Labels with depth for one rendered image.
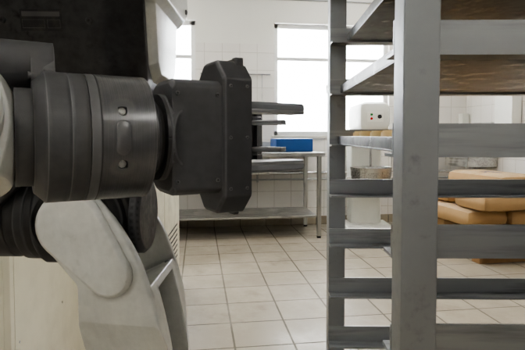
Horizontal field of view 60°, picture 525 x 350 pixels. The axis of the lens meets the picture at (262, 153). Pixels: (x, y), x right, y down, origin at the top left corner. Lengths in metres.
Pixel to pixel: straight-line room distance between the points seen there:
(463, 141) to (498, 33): 0.10
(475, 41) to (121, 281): 0.45
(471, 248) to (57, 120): 0.35
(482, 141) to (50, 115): 0.35
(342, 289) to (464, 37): 0.56
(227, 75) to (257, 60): 4.98
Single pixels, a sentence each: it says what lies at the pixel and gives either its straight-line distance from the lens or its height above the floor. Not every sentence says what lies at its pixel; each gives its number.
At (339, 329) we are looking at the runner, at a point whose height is 0.70.
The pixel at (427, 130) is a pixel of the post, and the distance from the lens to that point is 0.39.
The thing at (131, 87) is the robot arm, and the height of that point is 1.09.
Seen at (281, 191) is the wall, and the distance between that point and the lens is 5.35.
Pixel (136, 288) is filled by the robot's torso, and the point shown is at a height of 0.87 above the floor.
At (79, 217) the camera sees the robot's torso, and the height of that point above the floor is 0.96.
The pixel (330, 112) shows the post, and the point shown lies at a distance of 0.83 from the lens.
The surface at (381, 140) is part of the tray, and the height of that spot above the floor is 1.05.
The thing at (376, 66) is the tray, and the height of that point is 1.14.
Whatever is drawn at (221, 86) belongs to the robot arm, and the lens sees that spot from 0.35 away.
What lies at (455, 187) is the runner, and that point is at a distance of 0.89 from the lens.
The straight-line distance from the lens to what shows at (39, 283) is 1.61.
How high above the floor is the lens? 1.06
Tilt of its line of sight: 2 degrees down
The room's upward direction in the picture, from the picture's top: straight up
